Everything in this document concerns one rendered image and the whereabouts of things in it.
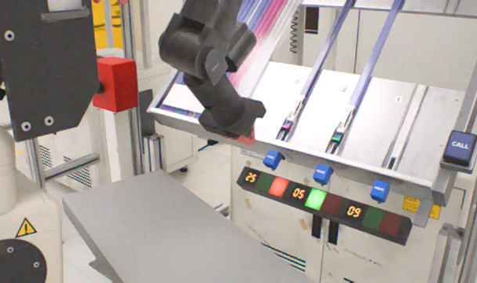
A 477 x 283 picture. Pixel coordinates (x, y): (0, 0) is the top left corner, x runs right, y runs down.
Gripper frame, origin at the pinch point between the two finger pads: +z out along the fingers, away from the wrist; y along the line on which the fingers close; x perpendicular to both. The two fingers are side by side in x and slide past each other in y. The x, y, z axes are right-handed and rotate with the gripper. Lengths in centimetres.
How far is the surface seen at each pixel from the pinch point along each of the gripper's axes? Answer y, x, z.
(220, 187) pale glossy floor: 89, -22, 121
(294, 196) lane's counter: -7.3, 4.0, 10.5
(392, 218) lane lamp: -25.5, 2.3, 10.3
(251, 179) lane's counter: 2.6, 3.6, 10.5
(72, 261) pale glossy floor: 93, 42, 65
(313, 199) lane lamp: -11.1, 3.4, 10.4
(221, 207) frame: 38, 1, 58
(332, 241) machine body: 0, -2, 60
